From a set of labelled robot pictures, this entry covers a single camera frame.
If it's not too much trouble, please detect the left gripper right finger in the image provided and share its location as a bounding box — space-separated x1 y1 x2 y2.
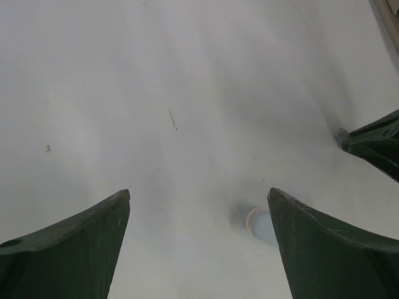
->
267 188 398 298

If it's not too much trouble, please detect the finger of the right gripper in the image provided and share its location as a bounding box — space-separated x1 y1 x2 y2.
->
341 135 398 182
350 110 398 137

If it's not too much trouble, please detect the long staple strip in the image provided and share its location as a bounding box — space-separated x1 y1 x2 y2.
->
334 128 350 143

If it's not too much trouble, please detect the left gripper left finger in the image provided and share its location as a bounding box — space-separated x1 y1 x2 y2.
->
1 189 130 298

